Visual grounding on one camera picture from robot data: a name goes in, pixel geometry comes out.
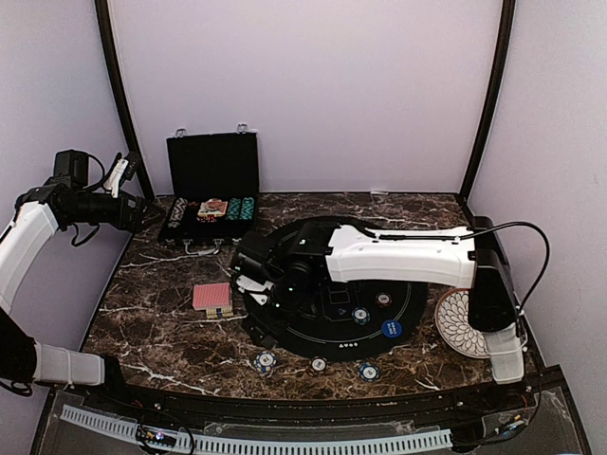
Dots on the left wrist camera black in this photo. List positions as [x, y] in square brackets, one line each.
[72, 166]

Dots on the black white chips in case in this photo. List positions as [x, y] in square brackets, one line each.
[177, 212]

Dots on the blue white chip stack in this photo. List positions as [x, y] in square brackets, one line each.
[265, 363]

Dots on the card box in case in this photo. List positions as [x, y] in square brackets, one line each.
[212, 210]

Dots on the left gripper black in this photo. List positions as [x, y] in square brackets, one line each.
[134, 225]

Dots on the round black poker mat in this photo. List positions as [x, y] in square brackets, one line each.
[297, 263]

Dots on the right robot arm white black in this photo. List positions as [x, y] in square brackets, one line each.
[469, 257]

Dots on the blue green chip stack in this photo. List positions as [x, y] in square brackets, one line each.
[368, 372]

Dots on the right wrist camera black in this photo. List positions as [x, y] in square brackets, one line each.
[251, 255]

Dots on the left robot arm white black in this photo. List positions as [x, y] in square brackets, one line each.
[65, 200]

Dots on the blue small blind button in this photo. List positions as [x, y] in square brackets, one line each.
[391, 329]

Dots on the black poker chip case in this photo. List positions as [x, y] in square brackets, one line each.
[219, 165]

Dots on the red white chip stack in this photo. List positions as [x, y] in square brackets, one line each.
[318, 364]

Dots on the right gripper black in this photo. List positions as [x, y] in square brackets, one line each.
[275, 325]

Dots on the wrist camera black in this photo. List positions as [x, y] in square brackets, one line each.
[251, 255]
[72, 166]

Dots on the red playing card deck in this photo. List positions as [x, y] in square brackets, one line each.
[212, 297]

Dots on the floral patterned ceramic plate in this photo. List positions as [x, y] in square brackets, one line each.
[451, 320]

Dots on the teal chips in case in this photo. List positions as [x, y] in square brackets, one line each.
[241, 209]

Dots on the white cable duct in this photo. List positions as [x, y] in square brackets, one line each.
[223, 439]

